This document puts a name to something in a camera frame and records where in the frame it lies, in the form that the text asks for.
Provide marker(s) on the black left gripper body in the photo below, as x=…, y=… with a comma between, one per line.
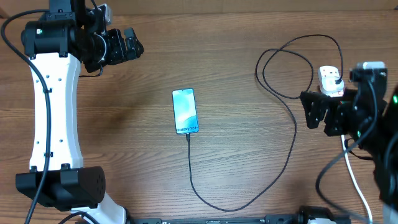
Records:
x=115, y=51

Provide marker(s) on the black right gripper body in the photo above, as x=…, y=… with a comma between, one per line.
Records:
x=336, y=119

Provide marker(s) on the Samsung Galaxy smartphone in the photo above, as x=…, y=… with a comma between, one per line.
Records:
x=185, y=111

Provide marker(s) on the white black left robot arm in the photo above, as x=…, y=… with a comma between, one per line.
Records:
x=67, y=38

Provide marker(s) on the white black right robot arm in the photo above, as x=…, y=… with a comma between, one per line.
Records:
x=370, y=121

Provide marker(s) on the white charger plug adapter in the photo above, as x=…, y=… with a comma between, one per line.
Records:
x=329, y=87

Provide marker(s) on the white power strip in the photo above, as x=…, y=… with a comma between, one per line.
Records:
x=328, y=75

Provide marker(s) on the cardboard wall panel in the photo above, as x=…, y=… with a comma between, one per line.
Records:
x=152, y=7

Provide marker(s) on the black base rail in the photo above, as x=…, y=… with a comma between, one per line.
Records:
x=304, y=215

